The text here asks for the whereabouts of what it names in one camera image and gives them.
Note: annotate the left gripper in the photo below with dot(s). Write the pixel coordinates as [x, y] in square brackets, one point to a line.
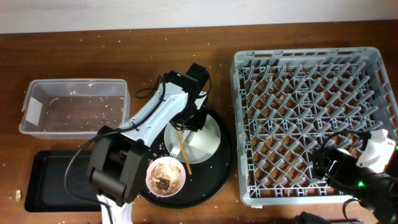
[198, 124]

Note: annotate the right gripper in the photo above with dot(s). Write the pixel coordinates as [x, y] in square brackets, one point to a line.
[344, 162]

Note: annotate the grey plate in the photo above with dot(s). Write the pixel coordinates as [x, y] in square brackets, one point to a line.
[203, 145]

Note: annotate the wooden chopstick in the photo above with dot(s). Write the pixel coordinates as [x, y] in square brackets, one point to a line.
[183, 152]

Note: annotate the pink bowl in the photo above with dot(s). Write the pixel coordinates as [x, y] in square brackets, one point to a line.
[164, 160]

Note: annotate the food scraps pile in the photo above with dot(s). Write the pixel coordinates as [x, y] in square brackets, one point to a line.
[165, 179]

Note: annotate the white plastic fork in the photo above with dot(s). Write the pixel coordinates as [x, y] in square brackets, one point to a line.
[183, 139]

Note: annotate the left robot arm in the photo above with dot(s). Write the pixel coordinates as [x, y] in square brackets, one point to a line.
[120, 157]

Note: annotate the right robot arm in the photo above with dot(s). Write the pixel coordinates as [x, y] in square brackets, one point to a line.
[373, 191]

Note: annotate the grey dishwasher rack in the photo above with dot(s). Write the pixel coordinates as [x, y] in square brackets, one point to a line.
[288, 103]

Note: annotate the round black serving tray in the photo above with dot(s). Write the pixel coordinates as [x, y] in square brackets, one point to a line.
[208, 177]

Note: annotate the clear plastic bin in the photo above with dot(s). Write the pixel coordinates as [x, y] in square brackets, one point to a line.
[74, 108]

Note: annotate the black rectangular tray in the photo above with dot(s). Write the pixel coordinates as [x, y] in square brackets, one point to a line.
[46, 192]

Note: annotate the peanut on table left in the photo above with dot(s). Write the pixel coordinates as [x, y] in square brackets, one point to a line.
[18, 195]

